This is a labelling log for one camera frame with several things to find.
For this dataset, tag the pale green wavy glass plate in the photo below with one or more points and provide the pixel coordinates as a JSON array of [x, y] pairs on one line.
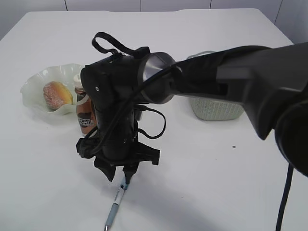
[[32, 90]]

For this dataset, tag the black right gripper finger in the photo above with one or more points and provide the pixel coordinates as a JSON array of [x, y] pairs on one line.
[[107, 166], [129, 170]]

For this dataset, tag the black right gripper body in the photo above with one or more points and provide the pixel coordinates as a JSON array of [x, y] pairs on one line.
[[109, 83]]

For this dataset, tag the light blue retractable pen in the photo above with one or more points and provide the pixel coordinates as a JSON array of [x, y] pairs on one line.
[[116, 204]]

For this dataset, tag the grey-green plastic woven basket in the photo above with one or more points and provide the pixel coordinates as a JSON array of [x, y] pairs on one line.
[[212, 110]]

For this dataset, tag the brown Nescafe coffee bottle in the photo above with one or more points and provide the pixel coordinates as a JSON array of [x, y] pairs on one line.
[[84, 108]]

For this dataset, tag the sugar-dusted bread roll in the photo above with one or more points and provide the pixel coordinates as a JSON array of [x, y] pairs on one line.
[[56, 94]]

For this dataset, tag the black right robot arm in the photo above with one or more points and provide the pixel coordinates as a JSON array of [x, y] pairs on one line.
[[271, 84]]

